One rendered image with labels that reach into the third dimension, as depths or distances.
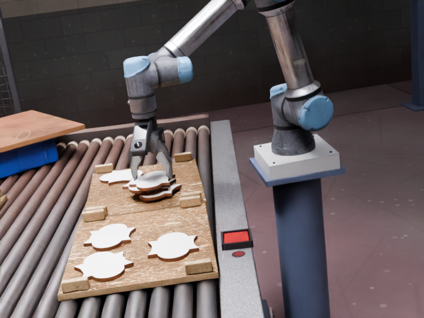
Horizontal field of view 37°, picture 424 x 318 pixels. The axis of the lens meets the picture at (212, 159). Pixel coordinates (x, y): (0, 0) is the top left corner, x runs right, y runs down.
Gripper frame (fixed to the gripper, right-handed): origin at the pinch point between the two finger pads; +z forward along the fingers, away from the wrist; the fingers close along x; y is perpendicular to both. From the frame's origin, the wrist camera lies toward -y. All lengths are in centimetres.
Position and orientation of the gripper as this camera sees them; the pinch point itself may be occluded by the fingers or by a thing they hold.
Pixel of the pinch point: (152, 178)
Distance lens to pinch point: 185.6
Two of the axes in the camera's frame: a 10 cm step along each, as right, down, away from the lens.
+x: -9.8, 0.6, 2.0
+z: 1.2, 9.4, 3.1
